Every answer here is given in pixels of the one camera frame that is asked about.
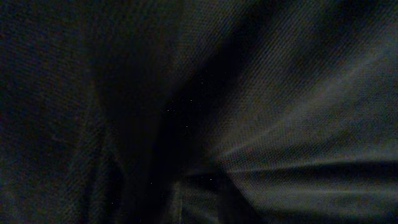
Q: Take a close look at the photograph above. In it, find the dark green polo shirt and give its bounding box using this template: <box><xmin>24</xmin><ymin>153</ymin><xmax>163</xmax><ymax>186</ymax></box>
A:
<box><xmin>1</xmin><ymin>0</ymin><xmax>397</xmax><ymax>223</ymax></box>

